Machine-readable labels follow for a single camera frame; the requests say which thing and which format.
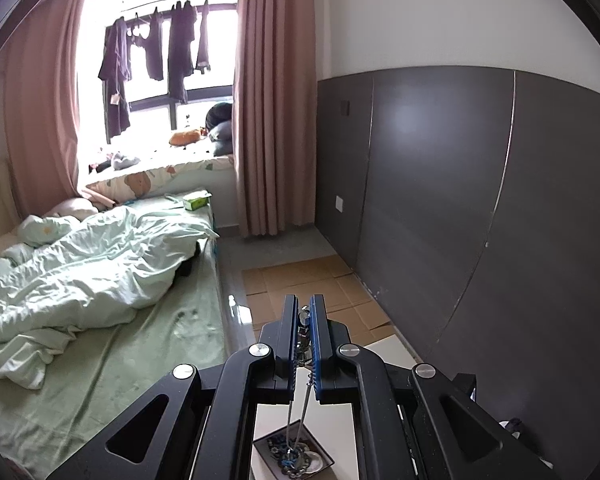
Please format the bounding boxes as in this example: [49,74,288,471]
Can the pink curtain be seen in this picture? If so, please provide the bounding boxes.
[4,0,85,216]
[232,0,317,237]

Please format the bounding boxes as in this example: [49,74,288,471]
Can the light green duvet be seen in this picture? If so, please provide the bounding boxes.
[0,207,216,390]

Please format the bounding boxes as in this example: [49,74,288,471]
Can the green bed sheet mattress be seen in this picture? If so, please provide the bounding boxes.
[0,198,226,479]

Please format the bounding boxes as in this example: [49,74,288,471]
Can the silver ball chain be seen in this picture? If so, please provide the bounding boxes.
[278,304,314,478]

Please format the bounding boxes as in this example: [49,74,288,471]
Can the flattened cardboard sheets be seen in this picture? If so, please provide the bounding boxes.
[241,253,397,346]

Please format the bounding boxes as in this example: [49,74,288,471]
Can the black item on bed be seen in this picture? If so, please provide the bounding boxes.
[174,242,201,278]

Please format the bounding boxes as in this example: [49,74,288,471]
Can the left pink curtain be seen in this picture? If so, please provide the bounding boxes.
[4,0,85,216]

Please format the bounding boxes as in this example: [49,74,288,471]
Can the dark cushion on sill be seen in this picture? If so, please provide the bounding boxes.
[206,102,233,156]

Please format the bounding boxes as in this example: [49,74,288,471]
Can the patterned pillow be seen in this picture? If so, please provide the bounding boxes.
[85,155,234,203]

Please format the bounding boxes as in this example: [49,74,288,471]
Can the green tissue box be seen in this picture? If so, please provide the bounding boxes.
[164,190,212,211]

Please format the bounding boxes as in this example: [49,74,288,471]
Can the black jewelry box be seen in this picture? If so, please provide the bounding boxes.
[253,419,335,480]

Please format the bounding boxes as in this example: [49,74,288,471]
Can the orange plush toy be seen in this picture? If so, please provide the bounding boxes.
[169,128,206,148]

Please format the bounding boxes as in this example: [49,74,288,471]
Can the hanging dark clothes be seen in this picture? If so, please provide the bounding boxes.
[98,0,211,140]

